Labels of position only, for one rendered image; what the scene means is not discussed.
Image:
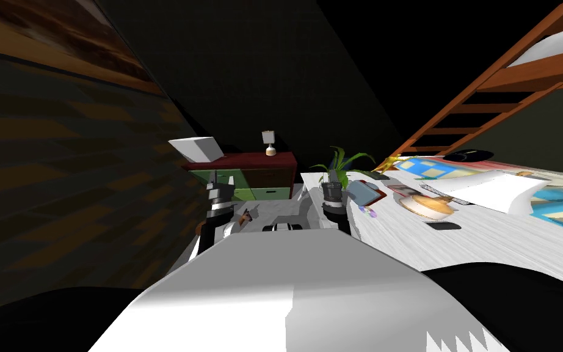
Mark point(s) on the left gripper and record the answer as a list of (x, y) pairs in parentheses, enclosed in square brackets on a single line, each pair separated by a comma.
[(220, 192)]

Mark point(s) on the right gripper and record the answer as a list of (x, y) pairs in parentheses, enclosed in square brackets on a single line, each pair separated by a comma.
[(332, 189)]

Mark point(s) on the green potted plant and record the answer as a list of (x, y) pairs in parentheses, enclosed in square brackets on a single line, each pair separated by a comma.
[(341, 168)]

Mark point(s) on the blue-grey book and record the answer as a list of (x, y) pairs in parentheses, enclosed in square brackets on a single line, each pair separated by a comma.
[(365, 191)]

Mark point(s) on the red and green dresser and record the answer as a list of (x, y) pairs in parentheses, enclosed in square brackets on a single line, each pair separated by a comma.
[(262, 161)]

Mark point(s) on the small shiny disc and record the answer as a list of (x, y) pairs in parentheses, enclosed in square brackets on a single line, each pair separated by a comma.
[(368, 211)]

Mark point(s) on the tan bowl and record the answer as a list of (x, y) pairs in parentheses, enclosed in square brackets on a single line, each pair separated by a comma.
[(427, 205)]

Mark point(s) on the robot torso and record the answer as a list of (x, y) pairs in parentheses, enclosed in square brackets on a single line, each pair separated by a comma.
[(286, 283)]

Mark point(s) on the black phone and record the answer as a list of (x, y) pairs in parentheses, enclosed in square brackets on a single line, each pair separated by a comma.
[(442, 225)]

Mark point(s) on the white wooden table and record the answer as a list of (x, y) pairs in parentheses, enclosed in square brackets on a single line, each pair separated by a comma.
[(457, 249)]

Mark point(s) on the brown wooden bunk bed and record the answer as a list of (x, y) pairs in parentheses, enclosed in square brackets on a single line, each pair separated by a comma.
[(521, 78)]

